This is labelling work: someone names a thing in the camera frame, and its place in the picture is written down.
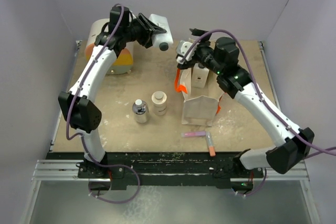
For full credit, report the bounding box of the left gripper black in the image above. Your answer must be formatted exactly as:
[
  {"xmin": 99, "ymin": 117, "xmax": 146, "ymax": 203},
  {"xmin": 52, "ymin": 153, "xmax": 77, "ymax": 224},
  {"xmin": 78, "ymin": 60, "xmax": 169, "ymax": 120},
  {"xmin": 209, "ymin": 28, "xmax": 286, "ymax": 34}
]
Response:
[{"xmin": 123, "ymin": 14, "xmax": 166, "ymax": 48}]

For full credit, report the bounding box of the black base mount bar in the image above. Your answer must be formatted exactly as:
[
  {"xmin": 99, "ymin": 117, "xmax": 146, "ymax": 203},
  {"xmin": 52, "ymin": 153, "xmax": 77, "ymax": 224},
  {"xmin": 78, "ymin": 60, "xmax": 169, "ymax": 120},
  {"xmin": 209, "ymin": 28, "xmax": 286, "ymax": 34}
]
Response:
[{"xmin": 76, "ymin": 152, "xmax": 264, "ymax": 190}]

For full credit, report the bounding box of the silver bottle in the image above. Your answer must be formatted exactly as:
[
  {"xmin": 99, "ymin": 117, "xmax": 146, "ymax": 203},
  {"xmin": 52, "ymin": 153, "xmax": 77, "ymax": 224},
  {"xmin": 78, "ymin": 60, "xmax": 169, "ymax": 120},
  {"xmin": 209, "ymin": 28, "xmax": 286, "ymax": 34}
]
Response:
[{"xmin": 132, "ymin": 99, "xmax": 149, "ymax": 123}]

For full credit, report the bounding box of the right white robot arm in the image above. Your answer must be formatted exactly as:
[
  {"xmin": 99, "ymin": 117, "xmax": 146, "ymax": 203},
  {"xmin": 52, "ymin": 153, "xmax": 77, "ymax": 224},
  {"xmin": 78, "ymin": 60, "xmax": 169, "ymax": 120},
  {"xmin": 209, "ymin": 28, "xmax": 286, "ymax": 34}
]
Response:
[{"xmin": 192, "ymin": 37, "xmax": 314, "ymax": 177}]

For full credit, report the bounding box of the aluminium frame rail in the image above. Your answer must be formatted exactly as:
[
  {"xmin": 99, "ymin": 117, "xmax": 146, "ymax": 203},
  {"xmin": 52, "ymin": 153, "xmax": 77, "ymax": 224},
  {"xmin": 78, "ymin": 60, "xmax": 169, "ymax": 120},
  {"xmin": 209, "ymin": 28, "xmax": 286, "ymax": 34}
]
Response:
[{"xmin": 31, "ymin": 40, "xmax": 309, "ymax": 182}]

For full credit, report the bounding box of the beige and orange cylinder box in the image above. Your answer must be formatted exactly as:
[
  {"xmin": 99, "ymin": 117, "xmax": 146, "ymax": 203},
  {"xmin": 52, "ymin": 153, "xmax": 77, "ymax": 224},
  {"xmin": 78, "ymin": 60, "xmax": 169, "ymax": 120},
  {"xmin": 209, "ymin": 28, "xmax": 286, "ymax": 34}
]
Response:
[{"xmin": 85, "ymin": 18, "xmax": 135, "ymax": 76}]

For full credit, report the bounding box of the white square bottle black cap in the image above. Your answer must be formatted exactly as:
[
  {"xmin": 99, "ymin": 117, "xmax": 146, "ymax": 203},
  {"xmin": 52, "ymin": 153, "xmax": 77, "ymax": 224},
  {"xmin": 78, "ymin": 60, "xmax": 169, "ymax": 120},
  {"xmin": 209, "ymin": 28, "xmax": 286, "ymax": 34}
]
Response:
[{"xmin": 191, "ymin": 63, "xmax": 209, "ymax": 88}]

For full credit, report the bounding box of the orange tube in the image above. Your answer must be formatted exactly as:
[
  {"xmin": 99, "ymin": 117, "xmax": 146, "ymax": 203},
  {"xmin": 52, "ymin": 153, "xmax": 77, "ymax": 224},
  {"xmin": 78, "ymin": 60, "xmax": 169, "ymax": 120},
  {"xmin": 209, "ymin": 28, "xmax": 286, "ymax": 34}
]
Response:
[{"xmin": 205, "ymin": 132, "xmax": 216, "ymax": 157}]

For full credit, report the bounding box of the canvas bag with orange handles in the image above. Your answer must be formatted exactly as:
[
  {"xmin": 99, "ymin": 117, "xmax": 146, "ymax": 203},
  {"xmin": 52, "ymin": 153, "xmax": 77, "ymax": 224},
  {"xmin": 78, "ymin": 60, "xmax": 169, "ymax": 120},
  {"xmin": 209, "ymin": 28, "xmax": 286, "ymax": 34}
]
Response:
[{"xmin": 174, "ymin": 66, "xmax": 224, "ymax": 126}]

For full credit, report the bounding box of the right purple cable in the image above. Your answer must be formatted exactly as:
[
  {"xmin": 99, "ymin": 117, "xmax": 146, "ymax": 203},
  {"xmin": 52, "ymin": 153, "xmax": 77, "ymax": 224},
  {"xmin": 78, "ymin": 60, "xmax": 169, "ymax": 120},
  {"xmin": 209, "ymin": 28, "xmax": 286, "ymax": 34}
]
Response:
[{"xmin": 183, "ymin": 28, "xmax": 336, "ymax": 197}]

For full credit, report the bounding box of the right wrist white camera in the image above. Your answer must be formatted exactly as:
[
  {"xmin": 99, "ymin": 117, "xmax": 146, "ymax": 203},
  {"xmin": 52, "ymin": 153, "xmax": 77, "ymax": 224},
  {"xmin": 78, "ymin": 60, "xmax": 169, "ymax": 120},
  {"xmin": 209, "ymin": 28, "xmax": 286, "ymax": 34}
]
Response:
[{"xmin": 176, "ymin": 40, "xmax": 196, "ymax": 64}]

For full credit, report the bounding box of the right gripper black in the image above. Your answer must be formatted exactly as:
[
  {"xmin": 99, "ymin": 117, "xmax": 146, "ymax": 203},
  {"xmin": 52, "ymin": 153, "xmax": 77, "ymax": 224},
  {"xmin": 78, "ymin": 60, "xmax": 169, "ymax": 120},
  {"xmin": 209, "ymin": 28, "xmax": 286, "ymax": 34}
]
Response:
[{"xmin": 177, "ymin": 28, "xmax": 224, "ymax": 76}]

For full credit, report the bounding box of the pink tube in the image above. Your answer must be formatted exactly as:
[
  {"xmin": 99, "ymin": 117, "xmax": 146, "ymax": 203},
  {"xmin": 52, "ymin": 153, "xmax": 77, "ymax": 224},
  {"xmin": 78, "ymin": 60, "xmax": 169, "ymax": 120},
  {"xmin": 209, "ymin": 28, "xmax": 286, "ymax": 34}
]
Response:
[{"xmin": 181, "ymin": 131, "xmax": 206, "ymax": 138}]

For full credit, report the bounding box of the purple cable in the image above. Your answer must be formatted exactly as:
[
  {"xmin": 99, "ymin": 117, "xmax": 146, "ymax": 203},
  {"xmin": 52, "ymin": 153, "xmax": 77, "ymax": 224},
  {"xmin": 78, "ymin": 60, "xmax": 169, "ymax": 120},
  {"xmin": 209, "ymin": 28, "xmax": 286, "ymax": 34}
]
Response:
[
  {"xmin": 65, "ymin": 3, "xmax": 141, "ymax": 205},
  {"xmin": 183, "ymin": 28, "xmax": 336, "ymax": 197}
]

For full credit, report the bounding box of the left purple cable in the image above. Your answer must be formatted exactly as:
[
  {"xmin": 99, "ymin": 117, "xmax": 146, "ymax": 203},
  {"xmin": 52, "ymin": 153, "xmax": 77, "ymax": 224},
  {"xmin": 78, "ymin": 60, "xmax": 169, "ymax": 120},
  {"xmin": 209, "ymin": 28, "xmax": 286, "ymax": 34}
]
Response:
[{"xmin": 65, "ymin": 3, "xmax": 141, "ymax": 205}]

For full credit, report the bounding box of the cream bottle with round cap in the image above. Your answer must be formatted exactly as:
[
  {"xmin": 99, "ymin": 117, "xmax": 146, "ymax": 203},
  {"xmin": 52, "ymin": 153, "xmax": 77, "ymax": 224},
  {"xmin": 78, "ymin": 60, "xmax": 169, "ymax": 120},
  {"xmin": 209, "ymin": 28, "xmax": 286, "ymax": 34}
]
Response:
[{"xmin": 151, "ymin": 91, "xmax": 167, "ymax": 115}]

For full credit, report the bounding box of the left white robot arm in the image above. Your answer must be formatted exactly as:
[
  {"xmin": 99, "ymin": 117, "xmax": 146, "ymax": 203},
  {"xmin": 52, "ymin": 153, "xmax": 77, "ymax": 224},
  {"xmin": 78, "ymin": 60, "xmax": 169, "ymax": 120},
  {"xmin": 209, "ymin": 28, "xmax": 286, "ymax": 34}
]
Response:
[{"xmin": 58, "ymin": 4, "xmax": 173, "ymax": 178}]

